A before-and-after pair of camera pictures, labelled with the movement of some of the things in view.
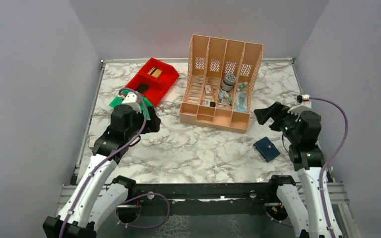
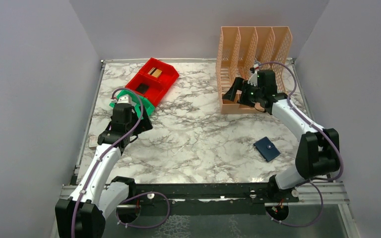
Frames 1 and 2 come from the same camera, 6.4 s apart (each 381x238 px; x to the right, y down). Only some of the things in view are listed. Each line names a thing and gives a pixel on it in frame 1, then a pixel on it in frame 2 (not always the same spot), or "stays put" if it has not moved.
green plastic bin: [147, 103] stays put
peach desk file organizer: [221, 77] → [244, 50]
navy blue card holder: [267, 148] stays put
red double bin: [158, 86] stays put
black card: [142, 88] stays put
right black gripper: [277, 111] → [239, 84]
